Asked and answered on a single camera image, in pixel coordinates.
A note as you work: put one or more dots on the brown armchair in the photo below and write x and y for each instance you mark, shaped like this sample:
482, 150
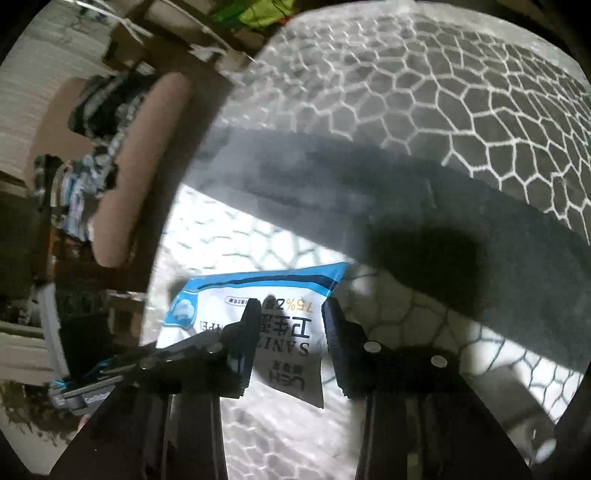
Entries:
138, 175

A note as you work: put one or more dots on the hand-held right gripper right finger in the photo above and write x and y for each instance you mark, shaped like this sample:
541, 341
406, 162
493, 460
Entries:
334, 344

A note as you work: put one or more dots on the grey honeycomb patterned tablecloth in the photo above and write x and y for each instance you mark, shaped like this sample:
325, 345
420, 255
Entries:
415, 115

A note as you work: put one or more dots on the striped cloth bag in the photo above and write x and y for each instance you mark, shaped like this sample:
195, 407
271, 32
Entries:
74, 198

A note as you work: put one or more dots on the green plastic bag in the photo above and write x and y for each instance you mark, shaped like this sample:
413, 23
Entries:
258, 11

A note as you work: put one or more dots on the blue white wipes packet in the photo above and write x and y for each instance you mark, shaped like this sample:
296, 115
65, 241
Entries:
277, 295

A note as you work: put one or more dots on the pile of dark clothes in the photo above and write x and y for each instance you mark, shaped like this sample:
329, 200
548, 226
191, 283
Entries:
111, 104

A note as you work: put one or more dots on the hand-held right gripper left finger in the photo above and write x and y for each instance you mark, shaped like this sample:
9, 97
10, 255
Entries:
244, 337

